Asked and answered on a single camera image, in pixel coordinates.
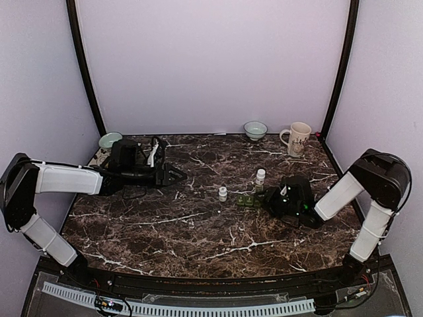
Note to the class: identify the left black frame post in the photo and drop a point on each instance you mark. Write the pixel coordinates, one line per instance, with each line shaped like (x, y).
(83, 65)

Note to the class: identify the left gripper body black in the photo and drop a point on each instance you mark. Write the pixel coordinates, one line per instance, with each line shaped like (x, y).
(160, 182)

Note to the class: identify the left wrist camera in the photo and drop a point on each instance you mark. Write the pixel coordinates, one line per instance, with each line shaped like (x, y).
(156, 156)

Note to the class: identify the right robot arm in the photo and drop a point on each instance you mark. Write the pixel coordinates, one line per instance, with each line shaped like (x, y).
(385, 178)

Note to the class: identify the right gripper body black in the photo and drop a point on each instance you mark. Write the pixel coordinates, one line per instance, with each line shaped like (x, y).
(276, 207)

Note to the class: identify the white bottle cap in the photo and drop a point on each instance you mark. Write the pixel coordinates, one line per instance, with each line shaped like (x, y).
(222, 194)

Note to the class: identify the white slotted cable duct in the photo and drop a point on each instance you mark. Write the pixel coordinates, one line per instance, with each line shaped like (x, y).
(161, 305)

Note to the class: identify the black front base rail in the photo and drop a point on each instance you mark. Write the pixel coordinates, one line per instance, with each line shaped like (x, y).
(322, 283)

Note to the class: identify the pale green bowl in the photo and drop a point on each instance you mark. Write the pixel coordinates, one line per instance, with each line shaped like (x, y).
(106, 141)
(255, 130)

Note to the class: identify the white pill bottle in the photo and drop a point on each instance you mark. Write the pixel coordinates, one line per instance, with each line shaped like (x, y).
(260, 176)

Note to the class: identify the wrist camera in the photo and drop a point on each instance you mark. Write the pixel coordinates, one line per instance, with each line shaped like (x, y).
(156, 156)
(284, 190)

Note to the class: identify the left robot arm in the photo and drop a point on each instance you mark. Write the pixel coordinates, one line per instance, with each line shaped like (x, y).
(26, 178)

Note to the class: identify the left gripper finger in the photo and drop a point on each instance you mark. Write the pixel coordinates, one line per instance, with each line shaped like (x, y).
(176, 179)
(174, 171)

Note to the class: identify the black frame post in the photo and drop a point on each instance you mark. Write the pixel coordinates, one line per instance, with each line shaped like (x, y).
(83, 65)
(342, 67)

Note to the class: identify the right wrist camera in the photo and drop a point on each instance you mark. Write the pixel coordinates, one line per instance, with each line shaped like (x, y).
(284, 190)

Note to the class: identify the pale green bowl right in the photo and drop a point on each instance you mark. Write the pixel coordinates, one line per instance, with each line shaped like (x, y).
(255, 130)

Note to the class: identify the pale green bowl left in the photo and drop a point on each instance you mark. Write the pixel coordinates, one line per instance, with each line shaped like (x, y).
(106, 141)

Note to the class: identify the right black frame post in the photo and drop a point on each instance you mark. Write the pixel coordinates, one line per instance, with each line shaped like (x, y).
(342, 67)

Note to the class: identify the cream floral mug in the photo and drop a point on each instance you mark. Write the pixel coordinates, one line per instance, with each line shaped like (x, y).
(295, 138)

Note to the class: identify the floral square plate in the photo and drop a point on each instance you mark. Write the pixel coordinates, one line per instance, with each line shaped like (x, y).
(99, 157)

